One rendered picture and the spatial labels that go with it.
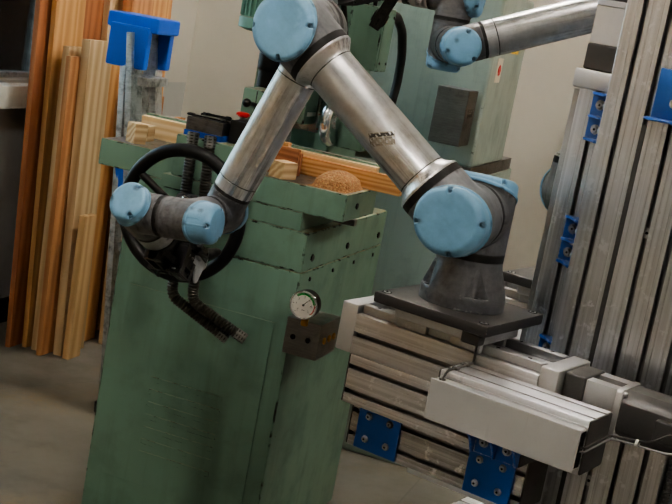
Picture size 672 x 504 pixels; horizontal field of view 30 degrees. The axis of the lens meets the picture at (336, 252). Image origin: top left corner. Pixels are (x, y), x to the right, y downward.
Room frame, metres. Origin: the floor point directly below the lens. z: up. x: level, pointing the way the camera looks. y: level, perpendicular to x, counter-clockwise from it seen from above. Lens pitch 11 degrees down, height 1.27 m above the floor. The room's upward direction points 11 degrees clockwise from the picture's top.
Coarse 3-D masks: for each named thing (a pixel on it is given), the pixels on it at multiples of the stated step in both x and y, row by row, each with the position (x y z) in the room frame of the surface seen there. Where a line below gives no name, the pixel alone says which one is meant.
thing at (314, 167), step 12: (312, 168) 2.82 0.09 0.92; (324, 168) 2.81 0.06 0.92; (336, 168) 2.80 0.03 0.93; (348, 168) 2.79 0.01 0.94; (360, 168) 2.80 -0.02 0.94; (360, 180) 2.78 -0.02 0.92; (372, 180) 2.77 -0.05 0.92; (384, 180) 2.77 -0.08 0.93; (384, 192) 2.76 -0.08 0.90; (396, 192) 2.76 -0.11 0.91
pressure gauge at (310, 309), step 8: (296, 296) 2.58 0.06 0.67; (304, 296) 2.58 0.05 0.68; (312, 296) 2.57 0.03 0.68; (296, 304) 2.58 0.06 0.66; (312, 304) 2.57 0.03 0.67; (320, 304) 2.59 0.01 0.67; (296, 312) 2.58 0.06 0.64; (304, 312) 2.58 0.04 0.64; (312, 312) 2.57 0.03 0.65; (304, 320) 2.60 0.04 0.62
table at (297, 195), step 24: (120, 144) 2.80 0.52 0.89; (120, 168) 2.79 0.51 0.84; (168, 168) 2.76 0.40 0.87; (192, 192) 2.63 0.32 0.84; (264, 192) 2.68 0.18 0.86; (288, 192) 2.67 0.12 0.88; (312, 192) 2.65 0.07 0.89; (336, 192) 2.64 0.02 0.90; (360, 192) 2.71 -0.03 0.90; (336, 216) 2.63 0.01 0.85; (360, 216) 2.74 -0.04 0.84
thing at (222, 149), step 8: (184, 136) 2.65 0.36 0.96; (200, 144) 2.63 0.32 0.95; (216, 144) 2.62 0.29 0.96; (224, 144) 2.62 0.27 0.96; (232, 144) 2.64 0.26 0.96; (216, 152) 2.62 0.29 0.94; (224, 152) 2.61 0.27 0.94; (176, 160) 2.65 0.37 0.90; (184, 160) 2.64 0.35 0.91; (224, 160) 2.61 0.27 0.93; (176, 168) 2.65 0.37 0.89; (200, 168) 2.63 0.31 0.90; (200, 176) 2.63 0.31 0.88; (216, 176) 2.62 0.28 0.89
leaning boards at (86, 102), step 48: (48, 0) 4.04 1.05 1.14; (96, 0) 4.34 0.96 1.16; (144, 0) 4.47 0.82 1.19; (48, 48) 4.04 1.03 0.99; (96, 48) 4.05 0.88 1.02; (48, 96) 4.03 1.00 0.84; (96, 96) 4.07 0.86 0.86; (48, 144) 4.05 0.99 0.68; (96, 144) 4.10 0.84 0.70; (48, 192) 4.01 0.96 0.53; (96, 192) 4.12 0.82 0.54; (48, 240) 3.96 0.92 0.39; (96, 240) 4.22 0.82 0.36; (48, 288) 3.96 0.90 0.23; (96, 288) 4.25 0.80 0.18; (48, 336) 3.99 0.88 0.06
